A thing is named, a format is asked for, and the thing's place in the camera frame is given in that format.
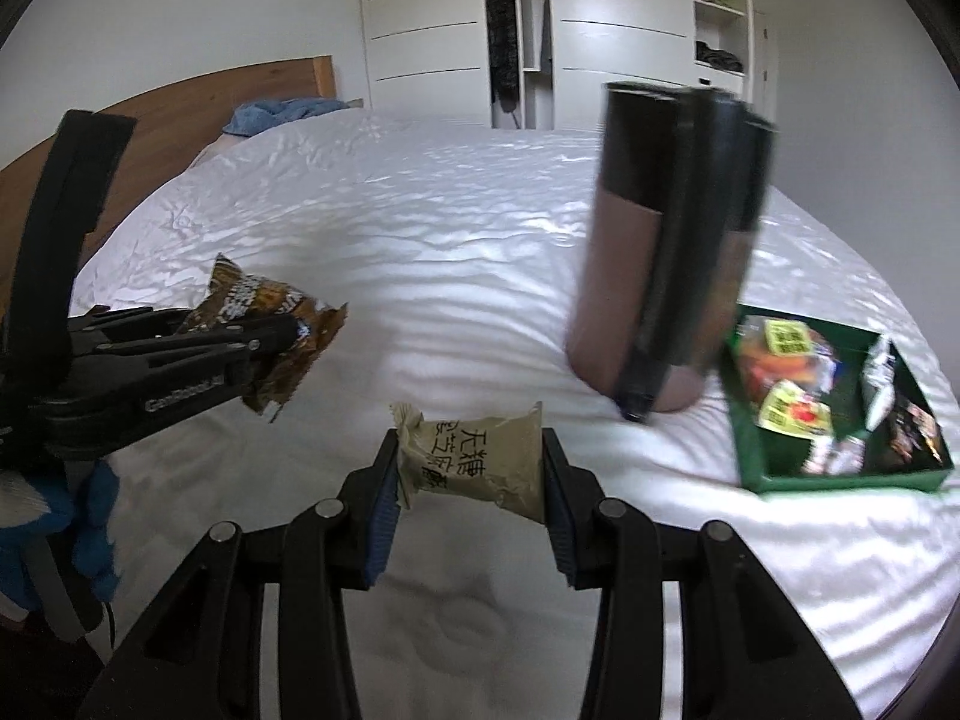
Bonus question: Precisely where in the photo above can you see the white door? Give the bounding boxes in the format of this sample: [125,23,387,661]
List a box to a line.
[750,11,774,130]

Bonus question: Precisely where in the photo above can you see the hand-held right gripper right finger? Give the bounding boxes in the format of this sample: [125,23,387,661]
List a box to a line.
[541,427,860,720]

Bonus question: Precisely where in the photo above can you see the white bed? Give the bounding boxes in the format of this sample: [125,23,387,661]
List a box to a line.
[67,109,953,720]

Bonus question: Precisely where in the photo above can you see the brown gold snack packet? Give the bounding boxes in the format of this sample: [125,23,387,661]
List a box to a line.
[180,253,350,421]

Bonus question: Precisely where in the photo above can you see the green tray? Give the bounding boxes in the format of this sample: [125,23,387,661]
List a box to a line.
[720,305,953,496]

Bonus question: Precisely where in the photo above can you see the grey strap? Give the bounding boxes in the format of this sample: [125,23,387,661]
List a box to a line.
[26,532,113,646]

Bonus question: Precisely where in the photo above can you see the dark gold snack packet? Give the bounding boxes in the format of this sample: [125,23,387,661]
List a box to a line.
[885,401,947,466]

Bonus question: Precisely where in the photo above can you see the beige snack packet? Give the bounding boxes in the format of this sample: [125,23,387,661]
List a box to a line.
[390,401,545,525]

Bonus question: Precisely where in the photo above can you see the blue towel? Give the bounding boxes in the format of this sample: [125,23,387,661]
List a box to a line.
[225,97,348,138]

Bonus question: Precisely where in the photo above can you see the bronze and black kettle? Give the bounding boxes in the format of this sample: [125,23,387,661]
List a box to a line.
[564,81,775,422]

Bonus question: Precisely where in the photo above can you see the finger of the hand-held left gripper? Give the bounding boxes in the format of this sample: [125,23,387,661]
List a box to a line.
[75,315,301,383]
[67,306,188,342]

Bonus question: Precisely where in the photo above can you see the person's left hand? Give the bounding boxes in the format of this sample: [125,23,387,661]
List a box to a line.
[0,457,125,620]

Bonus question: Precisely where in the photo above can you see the dark folded clothes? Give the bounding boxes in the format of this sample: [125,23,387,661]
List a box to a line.
[694,40,744,73]

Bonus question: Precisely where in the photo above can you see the dark hanging garment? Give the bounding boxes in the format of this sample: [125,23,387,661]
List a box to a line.
[484,0,521,110]

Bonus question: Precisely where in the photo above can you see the small green label snack packet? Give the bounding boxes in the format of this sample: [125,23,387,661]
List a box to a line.
[757,379,834,436]

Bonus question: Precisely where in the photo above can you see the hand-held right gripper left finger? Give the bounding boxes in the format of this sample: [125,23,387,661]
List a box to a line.
[79,429,400,720]

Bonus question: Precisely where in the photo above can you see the wooden headboard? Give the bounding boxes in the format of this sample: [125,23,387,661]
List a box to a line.
[0,56,335,256]

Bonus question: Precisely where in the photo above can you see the long white blue snack packet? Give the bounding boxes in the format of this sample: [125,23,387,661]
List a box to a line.
[861,336,898,437]

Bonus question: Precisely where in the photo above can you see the white wardrobe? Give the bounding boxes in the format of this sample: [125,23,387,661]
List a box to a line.
[356,0,755,133]

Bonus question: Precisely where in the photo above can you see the clear packet with orange contents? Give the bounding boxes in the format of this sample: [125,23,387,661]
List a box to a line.
[739,319,823,391]

